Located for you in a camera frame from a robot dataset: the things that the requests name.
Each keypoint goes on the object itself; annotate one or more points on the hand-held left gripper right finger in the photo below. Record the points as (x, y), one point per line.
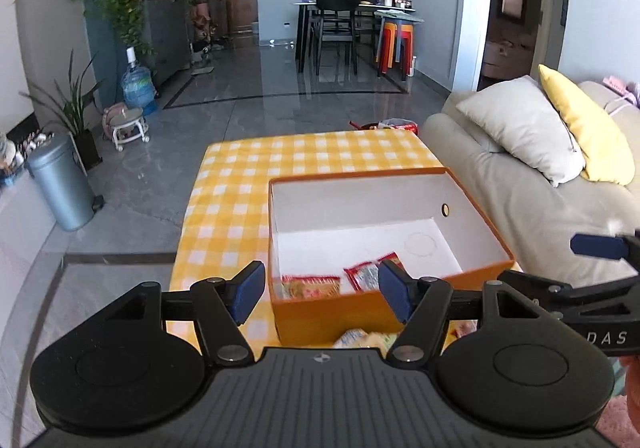
(395, 292)

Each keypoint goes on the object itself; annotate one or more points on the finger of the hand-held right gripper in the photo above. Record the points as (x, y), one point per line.
(590, 295)
(597, 246)

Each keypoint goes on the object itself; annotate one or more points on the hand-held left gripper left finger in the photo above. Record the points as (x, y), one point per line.
(247, 292)

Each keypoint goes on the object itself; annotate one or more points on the dark red snack packet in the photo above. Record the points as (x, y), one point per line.
(392, 258)

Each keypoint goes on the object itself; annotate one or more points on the red packet with white label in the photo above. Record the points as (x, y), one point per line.
(362, 275)

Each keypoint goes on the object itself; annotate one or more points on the yellow white chips bag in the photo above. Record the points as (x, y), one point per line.
(367, 339)

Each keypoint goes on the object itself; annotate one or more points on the red fries snack packet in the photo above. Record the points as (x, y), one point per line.
(311, 286)

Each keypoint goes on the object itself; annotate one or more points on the orange cardboard box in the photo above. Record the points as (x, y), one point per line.
(350, 208)

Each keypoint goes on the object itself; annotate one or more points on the bag of red snacks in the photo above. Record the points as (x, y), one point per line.
(395, 124)

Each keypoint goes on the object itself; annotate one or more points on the beige sofa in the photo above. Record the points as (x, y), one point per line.
(525, 218)

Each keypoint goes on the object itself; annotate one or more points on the pink snack packet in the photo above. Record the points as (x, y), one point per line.
(465, 329)

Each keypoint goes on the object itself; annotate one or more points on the pink blanket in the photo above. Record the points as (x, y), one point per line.
(620, 428)

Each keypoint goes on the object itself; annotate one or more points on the yellow checked tablecloth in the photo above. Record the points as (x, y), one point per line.
(235, 178)

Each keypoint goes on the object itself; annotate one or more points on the yellow pillow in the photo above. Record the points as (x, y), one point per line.
(590, 128)

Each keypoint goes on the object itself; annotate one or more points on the beige pillow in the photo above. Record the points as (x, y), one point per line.
(525, 128)

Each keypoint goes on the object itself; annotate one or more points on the pink cloth on sofa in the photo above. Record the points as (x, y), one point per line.
(622, 91)

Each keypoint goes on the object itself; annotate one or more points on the small wheeled stool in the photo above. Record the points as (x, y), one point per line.
(125, 126)

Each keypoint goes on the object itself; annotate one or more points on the grey metal trash can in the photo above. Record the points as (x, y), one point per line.
(60, 183)

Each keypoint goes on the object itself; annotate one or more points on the blue water bottle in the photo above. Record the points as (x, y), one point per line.
(136, 86)

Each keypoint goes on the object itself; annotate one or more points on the white low cabinet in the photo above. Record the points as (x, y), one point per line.
(25, 218)

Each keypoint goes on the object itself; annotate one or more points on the long-leaf potted plant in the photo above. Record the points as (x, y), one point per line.
(75, 113)

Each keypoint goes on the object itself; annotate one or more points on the red and orange stools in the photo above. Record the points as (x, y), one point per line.
(395, 43)

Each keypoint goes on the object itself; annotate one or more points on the grey cabinet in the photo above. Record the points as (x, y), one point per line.
(165, 38)

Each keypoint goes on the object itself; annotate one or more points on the clutter of glassware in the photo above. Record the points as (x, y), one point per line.
(17, 153)

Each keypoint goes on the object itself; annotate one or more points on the dining table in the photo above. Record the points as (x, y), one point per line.
(350, 8)

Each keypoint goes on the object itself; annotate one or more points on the black dining chair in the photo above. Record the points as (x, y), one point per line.
(336, 8)

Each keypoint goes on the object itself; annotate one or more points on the green vine plant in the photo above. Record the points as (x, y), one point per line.
(130, 8)

